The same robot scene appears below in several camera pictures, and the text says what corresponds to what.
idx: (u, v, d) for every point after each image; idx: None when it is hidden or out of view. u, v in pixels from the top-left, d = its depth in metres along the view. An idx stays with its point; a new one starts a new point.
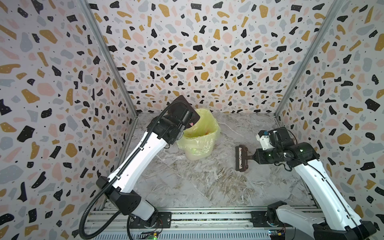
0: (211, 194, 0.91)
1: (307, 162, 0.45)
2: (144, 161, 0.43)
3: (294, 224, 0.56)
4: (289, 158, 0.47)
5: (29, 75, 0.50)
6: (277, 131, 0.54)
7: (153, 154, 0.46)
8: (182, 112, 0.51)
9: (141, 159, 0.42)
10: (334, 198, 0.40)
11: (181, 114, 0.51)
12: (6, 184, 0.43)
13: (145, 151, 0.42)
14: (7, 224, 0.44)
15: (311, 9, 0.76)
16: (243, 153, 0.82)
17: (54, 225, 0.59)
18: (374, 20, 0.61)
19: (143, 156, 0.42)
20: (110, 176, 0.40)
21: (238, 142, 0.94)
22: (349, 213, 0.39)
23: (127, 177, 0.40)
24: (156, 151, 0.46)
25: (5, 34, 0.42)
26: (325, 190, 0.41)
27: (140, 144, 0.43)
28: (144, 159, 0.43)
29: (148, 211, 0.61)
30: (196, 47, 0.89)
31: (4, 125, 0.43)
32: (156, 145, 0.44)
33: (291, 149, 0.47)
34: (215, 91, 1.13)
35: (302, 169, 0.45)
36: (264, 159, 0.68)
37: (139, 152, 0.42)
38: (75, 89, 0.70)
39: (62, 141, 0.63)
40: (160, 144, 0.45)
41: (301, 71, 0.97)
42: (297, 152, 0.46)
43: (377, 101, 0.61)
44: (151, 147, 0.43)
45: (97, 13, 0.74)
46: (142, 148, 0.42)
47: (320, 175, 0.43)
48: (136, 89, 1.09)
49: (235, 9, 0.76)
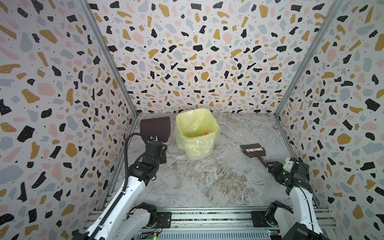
0: (211, 194, 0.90)
1: (299, 187, 0.58)
2: (126, 208, 0.46)
3: (280, 225, 0.56)
4: (288, 184, 0.61)
5: (29, 75, 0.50)
6: (299, 163, 0.64)
7: (134, 200, 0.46)
8: (153, 150, 0.57)
9: (124, 203, 0.44)
10: (306, 209, 0.49)
11: (153, 154, 0.58)
12: (6, 184, 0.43)
13: (127, 195, 0.46)
14: (7, 224, 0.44)
15: (311, 9, 0.76)
16: (259, 151, 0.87)
17: (54, 225, 0.59)
18: (374, 20, 0.61)
19: (126, 200, 0.45)
20: (89, 230, 0.39)
21: (250, 135, 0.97)
22: (312, 221, 0.46)
23: (109, 225, 0.40)
24: (137, 196, 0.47)
25: (5, 34, 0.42)
26: (301, 203, 0.51)
27: (123, 188, 0.47)
28: (127, 204, 0.46)
29: (142, 223, 0.60)
30: (196, 47, 0.89)
31: (4, 125, 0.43)
32: (137, 186, 0.48)
33: (291, 178, 0.62)
34: (215, 91, 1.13)
35: (292, 190, 0.58)
36: (277, 172, 0.76)
37: (122, 197, 0.45)
38: (75, 89, 0.70)
39: (62, 141, 0.63)
40: (141, 186, 0.50)
41: (301, 71, 0.97)
42: (295, 181, 0.60)
43: (377, 101, 0.61)
44: (133, 189, 0.47)
45: (97, 13, 0.74)
46: (124, 192, 0.46)
47: (304, 195, 0.54)
48: (136, 89, 1.09)
49: (235, 9, 0.76)
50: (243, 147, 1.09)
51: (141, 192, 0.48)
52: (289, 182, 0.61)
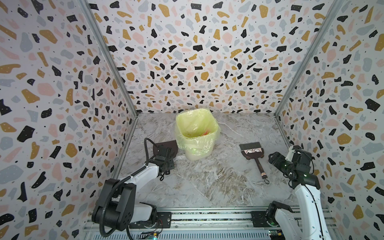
0: (211, 194, 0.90)
1: (305, 184, 0.52)
2: (145, 179, 0.55)
3: (283, 229, 0.57)
4: (293, 178, 0.55)
5: (29, 75, 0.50)
6: (302, 153, 0.57)
7: (149, 176, 0.58)
8: (166, 150, 0.73)
9: (145, 173, 0.54)
10: (315, 218, 0.45)
11: (165, 153, 0.73)
12: (6, 184, 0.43)
13: (148, 168, 0.58)
14: (7, 224, 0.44)
15: (311, 9, 0.76)
16: (258, 153, 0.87)
17: (55, 225, 0.59)
18: (374, 20, 0.61)
19: (147, 172, 0.56)
20: None
21: (250, 138, 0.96)
22: (322, 234, 0.42)
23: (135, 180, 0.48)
24: (152, 176, 0.60)
25: (5, 34, 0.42)
26: (309, 208, 0.47)
27: (146, 163, 0.61)
28: (146, 175, 0.55)
29: (143, 216, 0.60)
30: (196, 47, 0.89)
31: (4, 125, 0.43)
32: (154, 167, 0.61)
33: (296, 171, 0.56)
34: (215, 91, 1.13)
35: (298, 190, 0.52)
36: (281, 165, 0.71)
37: (144, 169, 0.56)
38: (75, 89, 0.70)
39: (62, 141, 0.63)
40: (156, 172, 0.62)
41: (301, 71, 0.97)
42: (300, 175, 0.54)
43: (377, 101, 0.61)
44: (152, 167, 0.59)
45: (97, 13, 0.74)
46: (147, 166, 0.59)
47: (311, 197, 0.49)
48: (136, 89, 1.09)
49: (235, 9, 0.76)
50: (242, 146, 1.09)
51: (153, 177, 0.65)
52: (294, 176, 0.55)
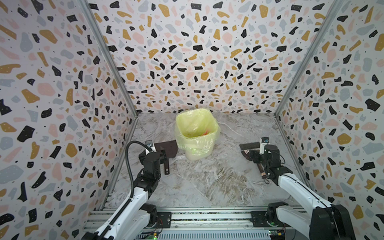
0: (211, 194, 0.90)
1: (283, 174, 0.60)
2: (132, 214, 0.50)
3: (292, 224, 0.56)
4: (272, 177, 0.63)
5: (29, 75, 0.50)
6: (271, 151, 0.65)
7: (137, 209, 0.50)
8: (150, 167, 0.60)
9: (131, 207, 0.49)
10: (306, 192, 0.50)
11: (151, 169, 0.60)
12: (6, 184, 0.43)
13: (134, 201, 0.51)
14: (7, 224, 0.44)
15: (311, 9, 0.76)
16: None
17: (54, 225, 0.59)
18: (374, 20, 0.61)
19: (132, 206, 0.50)
20: (98, 230, 0.42)
21: (248, 133, 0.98)
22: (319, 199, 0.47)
23: (118, 225, 0.44)
24: (141, 206, 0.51)
25: (5, 34, 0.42)
26: (297, 188, 0.53)
27: (130, 195, 0.53)
28: (133, 210, 0.50)
29: (143, 224, 0.60)
30: (196, 47, 0.89)
31: (4, 125, 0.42)
32: (142, 194, 0.54)
33: (272, 170, 0.64)
34: (215, 91, 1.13)
35: (280, 181, 0.59)
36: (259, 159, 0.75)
37: (129, 203, 0.50)
38: (75, 89, 0.70)
39: (62, 141, 0.63)
40: (145, 196, 0.56)
41: (301, 71, 0.97)
42: (276, 171, 0.62)
43: (377, 101, 0.61)
44: (139, 197, 0.53)
45: (97, 13, 0.74)
46: (132, 198, 0.52)
47: (293, 180, 0.56)
48: (136, 89, 1.09)
49: (235, 9, 0.76)
50: (242, 146, 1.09)
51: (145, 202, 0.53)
52: (273, 175, 0.63)
